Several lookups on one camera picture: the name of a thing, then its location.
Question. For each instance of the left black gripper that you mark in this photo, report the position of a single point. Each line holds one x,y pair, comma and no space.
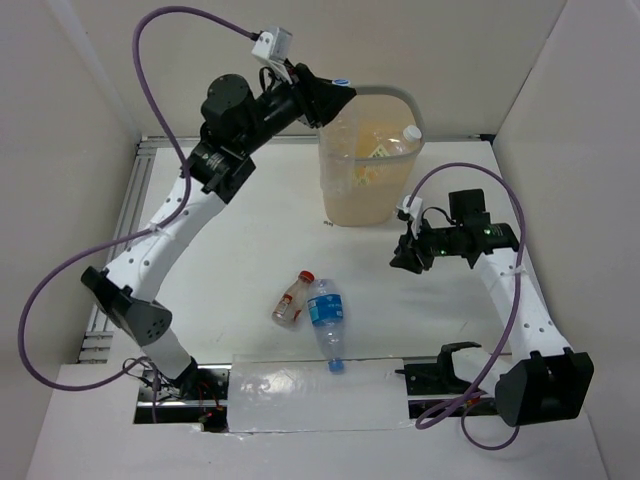
310,93

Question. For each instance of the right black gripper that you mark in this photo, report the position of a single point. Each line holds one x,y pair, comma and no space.
406,254

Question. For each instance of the beige label clear bottle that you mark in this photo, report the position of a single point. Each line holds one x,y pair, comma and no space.
377,149

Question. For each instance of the blue label water bottle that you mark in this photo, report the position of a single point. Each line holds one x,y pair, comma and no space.
327,316

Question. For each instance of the red cap bottle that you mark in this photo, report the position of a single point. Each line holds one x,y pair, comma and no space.
291,303

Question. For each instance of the clear bottle white cap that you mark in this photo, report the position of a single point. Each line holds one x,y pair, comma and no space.
337,152

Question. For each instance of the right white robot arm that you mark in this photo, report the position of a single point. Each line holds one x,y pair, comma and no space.
545,380

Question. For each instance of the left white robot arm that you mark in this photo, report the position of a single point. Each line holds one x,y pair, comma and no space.
236,124

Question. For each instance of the beige plastic waste bin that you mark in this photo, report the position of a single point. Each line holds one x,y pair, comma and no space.
377,105

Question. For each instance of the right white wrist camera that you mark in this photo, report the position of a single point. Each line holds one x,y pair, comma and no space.
410,211

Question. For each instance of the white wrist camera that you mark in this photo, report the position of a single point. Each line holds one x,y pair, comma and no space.
410,211
272,46

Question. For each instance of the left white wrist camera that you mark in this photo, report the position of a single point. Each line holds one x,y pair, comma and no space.
272,46

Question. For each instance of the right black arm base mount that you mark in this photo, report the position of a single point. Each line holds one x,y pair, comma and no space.
428,382

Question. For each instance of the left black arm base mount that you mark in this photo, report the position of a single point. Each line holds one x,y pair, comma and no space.
203,404

